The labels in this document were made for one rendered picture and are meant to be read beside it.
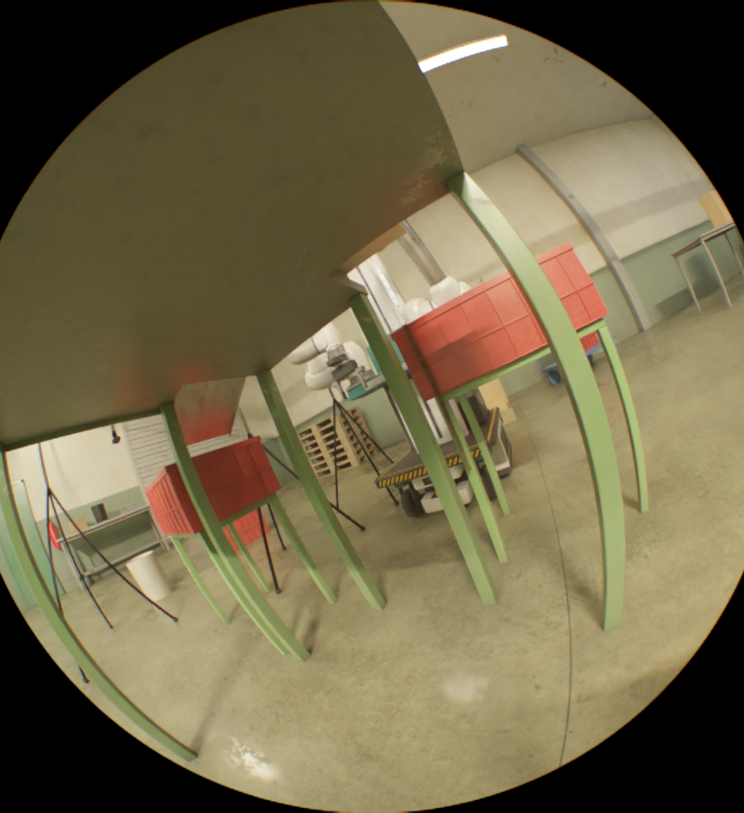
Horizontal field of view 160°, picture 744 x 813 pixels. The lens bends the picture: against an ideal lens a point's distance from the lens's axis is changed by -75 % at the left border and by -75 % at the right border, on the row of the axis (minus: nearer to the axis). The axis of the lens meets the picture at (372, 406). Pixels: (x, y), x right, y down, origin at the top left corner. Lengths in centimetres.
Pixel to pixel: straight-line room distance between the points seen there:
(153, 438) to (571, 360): 624
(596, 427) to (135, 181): 60
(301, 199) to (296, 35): 22
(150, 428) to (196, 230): 600
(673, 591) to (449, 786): 59
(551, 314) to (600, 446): 19
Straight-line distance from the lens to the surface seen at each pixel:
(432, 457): 61
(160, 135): 30
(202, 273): 42
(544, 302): 39
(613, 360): 82
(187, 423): 95
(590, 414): 40
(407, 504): 153
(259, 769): 87
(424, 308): 138
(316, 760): 80
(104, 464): 604
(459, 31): 452
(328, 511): 86
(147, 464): 604
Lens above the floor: 64
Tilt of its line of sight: 3 degrees up
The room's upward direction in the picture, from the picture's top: 25 degrees counter-clockwise
